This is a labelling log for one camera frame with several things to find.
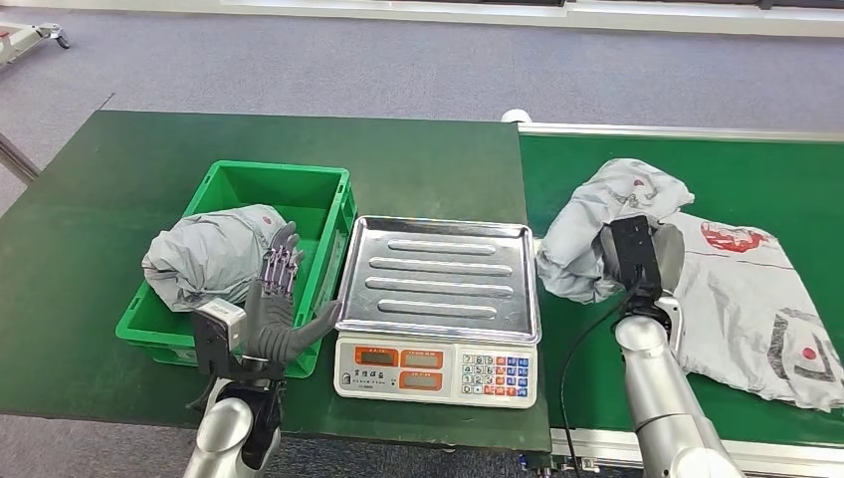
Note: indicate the steel scale tray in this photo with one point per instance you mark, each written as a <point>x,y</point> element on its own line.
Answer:
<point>448,284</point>

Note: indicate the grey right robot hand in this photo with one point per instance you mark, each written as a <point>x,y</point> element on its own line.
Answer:
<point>669,257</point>

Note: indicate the dark green table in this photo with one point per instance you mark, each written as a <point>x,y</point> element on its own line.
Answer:
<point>99,198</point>

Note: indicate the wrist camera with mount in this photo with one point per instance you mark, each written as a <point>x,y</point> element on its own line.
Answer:
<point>636,254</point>
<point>224,315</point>

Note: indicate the grey metal pole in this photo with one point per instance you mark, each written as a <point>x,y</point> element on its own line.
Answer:
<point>16,161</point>

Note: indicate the green plastic crate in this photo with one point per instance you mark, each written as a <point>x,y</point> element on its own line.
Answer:
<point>283,191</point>

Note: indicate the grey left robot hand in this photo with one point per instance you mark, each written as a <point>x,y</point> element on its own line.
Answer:
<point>270,323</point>

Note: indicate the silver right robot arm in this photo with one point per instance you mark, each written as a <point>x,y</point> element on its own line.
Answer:
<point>653,389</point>

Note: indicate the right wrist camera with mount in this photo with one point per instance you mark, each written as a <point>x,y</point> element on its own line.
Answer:
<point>636,254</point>

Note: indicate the white conveyor roller end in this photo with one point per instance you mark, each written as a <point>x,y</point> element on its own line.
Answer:
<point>515,116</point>

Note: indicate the green conveyor belt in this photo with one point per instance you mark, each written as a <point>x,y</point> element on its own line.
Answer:
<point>758,178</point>

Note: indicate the grey mailer package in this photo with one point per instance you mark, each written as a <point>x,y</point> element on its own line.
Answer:
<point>580,237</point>
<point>204,257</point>
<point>738,310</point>

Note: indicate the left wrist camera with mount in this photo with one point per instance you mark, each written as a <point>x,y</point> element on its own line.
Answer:
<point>224,315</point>

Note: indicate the white electronic scale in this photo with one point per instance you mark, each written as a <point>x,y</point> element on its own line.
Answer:
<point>435,392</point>

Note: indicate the white wheeled cart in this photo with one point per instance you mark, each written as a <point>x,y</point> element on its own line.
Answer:
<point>20,36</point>

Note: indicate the flat grey mailer package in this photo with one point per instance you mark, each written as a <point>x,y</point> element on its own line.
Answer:
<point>738,310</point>

